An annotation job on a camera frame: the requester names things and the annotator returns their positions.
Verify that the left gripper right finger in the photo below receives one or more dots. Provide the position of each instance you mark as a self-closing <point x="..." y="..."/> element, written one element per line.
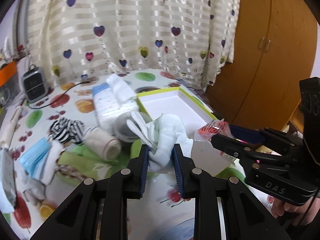
<point x="183" y="167"/>

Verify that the heart patterned curtain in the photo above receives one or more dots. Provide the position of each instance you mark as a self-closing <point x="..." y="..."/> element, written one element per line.
<point x="189" y="39"/>

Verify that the white gloves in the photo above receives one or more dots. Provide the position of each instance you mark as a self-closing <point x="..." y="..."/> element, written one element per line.
<point x="160" y="135"/>

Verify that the wet wipes pack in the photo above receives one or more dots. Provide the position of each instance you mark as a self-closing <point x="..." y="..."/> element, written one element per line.
<point x="8" y="188"/>

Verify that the rolled white paper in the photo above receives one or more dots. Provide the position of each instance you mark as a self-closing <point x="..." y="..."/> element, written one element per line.
<point x="8" y="129"/>

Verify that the orange lidded storage box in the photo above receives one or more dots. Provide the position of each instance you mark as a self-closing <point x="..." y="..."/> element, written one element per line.
<point x="9" y="83"/>

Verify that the white plastic bag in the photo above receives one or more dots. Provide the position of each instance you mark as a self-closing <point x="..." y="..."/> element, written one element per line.
<point x="121" y="90"/>

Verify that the black white striped cloth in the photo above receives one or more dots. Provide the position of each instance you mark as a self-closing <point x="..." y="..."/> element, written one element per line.
<point x="66" y="130"/>

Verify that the blue face masks stack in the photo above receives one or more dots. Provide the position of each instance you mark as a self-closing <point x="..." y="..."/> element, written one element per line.
<point x="34" y="159"/>

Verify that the green patterned cloth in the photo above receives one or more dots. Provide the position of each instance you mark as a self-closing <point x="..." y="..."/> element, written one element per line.
<point x="81" y="163"/>

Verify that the grey sock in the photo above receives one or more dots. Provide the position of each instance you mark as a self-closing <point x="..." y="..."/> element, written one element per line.
<point x="34" y="192"/>

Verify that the blue white tissue pack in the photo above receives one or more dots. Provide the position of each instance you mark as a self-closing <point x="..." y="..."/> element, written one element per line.
<point x="107" y="108"/>

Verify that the grey portable heater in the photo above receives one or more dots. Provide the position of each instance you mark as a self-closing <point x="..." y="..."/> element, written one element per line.
<point x="35" y="85"/>

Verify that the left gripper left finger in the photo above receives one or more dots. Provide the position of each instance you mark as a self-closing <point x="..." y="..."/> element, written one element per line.
<point x="139" y="171"/>

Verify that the lime green cardboard tray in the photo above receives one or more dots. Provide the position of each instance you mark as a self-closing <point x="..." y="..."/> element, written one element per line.
<point x="194" y="115"/>

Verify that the floral pink plastic bag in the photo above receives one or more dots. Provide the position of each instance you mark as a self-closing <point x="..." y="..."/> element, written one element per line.
<point x="215" y="129"/>

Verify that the brown wooden wardrobe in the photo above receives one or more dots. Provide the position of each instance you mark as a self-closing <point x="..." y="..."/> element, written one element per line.
<point x="275" y="48"/>

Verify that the clear plastic round container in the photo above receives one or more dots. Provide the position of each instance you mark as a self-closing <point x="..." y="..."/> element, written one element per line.
<point x="121" y="130"/>

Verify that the white striped towel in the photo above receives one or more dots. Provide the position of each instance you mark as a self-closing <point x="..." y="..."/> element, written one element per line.
<point x="106" y="146"/>

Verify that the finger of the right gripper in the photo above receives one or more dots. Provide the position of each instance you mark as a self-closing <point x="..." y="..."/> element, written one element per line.
<point x="242" y="151"/>
<point x="249" y="135"/>

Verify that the person's right hand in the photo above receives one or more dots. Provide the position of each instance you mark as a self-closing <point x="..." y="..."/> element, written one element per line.
<point x="305" y="215"/>

